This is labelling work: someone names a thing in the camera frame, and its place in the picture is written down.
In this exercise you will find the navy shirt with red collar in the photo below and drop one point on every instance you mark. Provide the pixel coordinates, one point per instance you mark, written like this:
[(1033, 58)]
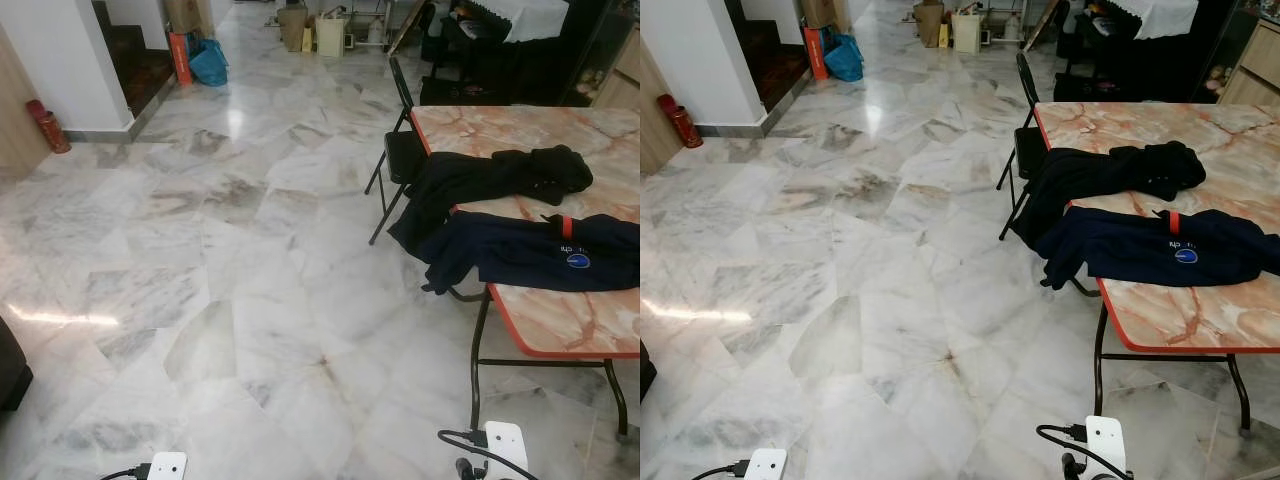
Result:
[(520, 250), (1130, 245)]

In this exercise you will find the black folding chair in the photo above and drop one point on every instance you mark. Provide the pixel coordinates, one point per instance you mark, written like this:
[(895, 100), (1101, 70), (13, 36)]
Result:
[(403, 160), (1030, 155)]

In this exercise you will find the marble top folding table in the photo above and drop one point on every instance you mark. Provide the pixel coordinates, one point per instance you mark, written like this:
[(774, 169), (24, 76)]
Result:
[(520, 130), (1150, 125)]

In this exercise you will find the black piano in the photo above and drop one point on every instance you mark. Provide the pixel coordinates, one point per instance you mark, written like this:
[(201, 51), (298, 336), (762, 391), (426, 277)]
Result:
[(1100, 65), (470, 70)]

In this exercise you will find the red cylinder canister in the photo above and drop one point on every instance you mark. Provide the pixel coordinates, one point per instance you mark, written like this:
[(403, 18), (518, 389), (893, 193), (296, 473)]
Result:
[(680, 121), (48, 126)]

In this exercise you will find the light wood drawer cabinet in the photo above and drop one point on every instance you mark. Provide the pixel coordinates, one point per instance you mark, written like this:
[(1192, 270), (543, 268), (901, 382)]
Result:
[(622, 75), (1255, 65)]

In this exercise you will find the white lace cloth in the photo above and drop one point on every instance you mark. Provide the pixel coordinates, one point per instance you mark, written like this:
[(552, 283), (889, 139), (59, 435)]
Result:
[(530, 18), (1160, 15)]

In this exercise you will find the brown paper bag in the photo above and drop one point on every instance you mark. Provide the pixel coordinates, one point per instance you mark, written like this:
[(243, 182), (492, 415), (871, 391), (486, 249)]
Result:
[(928, 25), (293, 30)]

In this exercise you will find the blue plastic bag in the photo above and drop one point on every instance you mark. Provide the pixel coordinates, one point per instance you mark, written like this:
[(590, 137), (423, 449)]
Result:
[(210, 65), (845, 60)]

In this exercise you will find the tall red box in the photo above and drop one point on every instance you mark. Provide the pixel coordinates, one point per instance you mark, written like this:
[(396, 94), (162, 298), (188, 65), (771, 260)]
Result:
[(815, 53), (180, 58)]

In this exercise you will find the dark wood staircase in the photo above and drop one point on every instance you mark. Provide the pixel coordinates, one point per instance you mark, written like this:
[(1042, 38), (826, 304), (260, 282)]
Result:
[(140, 70), (775, 65)]

